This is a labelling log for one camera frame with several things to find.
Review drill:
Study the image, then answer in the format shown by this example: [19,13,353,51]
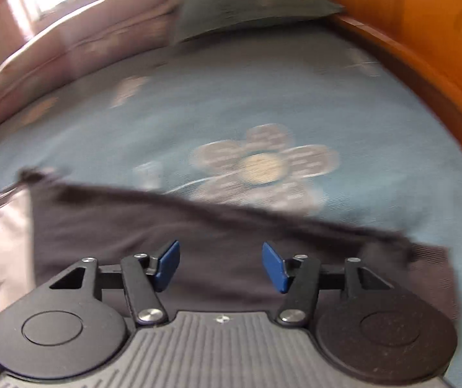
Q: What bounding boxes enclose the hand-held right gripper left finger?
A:
[49,239,181,326]

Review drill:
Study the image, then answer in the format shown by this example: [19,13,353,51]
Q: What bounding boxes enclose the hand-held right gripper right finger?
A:
[262,242,393,327]

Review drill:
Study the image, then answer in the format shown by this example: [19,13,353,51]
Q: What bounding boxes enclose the beige sweatshirt with black sleeves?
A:
[0,167,460,332]

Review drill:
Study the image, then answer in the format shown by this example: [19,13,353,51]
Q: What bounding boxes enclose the blue floral bed sheet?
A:
[0,20,462,388]

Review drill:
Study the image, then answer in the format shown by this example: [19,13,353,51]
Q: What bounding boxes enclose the pink floral folded quilt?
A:
[0,0,191,146]

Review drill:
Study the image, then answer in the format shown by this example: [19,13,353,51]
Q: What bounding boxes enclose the grey-green pillow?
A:
[172,0,345,45]

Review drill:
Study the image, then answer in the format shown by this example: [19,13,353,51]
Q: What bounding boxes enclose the orange wooden headboard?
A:
[295,0,462,182]

